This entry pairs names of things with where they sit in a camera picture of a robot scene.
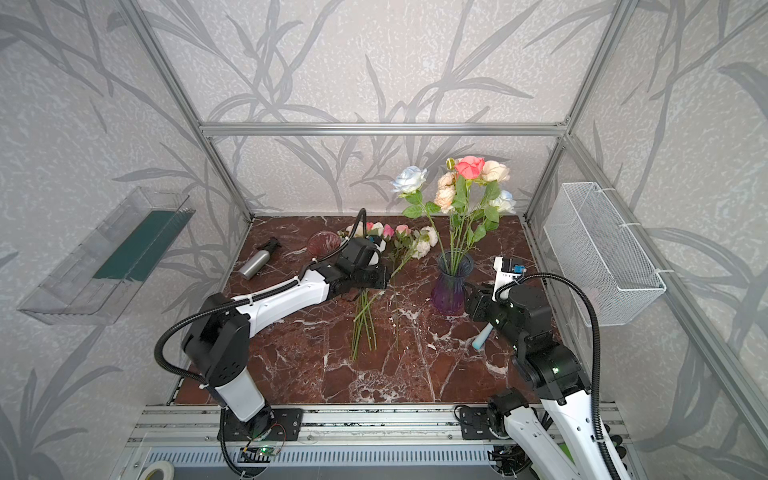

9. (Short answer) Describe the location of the dark red glass vase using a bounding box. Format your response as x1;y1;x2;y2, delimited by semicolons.
306;230;342;259

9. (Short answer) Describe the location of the flower bunch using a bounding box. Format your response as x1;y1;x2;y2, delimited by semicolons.
367;222;439;281
345;222;394;361

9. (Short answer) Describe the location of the purple blue glass vase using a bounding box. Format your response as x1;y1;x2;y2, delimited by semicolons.
430;250;475;316

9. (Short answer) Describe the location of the pale blue rose stem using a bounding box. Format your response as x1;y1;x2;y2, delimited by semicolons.
392;166;446;254

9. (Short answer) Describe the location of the white rose stem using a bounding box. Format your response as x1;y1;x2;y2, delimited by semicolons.
483;190;517;233

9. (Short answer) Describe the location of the peach rose stem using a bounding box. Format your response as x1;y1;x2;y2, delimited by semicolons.
434;170;457;226

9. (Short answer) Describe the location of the cream pink rose stem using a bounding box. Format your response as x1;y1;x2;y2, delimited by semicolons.
464;158;509;254

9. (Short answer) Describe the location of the pink red rose stem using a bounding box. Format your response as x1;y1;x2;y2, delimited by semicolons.
450;156;485;270

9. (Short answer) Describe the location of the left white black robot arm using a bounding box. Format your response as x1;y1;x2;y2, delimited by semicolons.
182;235;391;424

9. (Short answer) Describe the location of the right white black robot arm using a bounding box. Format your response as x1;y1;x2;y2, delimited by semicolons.
465;284;630;479

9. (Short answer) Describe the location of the pink object in basket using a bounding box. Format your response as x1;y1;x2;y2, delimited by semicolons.
584;287;602;317

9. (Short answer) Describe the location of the silver spray bottle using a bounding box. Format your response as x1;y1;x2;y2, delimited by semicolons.
238;237;281;280

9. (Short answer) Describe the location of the green circuit board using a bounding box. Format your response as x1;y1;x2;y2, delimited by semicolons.
238;445;282;464

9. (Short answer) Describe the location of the white tape roll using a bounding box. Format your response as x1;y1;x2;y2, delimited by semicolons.
138;460;175;480

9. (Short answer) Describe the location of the left black corrugated cable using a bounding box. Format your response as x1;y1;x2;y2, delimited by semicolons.
154;208;368;385

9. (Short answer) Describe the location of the black corrugated cable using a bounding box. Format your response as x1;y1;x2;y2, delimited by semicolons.
154;208;368;385
494;272;622;480

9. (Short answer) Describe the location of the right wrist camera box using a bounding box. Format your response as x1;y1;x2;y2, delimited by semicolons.
493;256;526;302

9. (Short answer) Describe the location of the light blue handled tool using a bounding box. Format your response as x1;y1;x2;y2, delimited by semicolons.
472;324;493;351

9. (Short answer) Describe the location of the white wire mesh basket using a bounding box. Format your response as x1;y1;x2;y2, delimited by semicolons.
544;182;666;327

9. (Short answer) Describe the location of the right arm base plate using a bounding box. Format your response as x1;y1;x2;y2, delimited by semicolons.
453;404;509;440

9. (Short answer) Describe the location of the right black corrugated cable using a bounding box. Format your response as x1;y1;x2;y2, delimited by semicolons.
494;272;622;480

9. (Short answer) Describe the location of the aluminium front rail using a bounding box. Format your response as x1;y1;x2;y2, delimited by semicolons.
126;403;509;447

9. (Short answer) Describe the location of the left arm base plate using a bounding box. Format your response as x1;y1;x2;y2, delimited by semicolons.
217;406;304;442

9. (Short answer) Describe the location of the clear plastic wall tray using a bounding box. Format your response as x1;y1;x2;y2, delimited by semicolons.
18;187;195;326

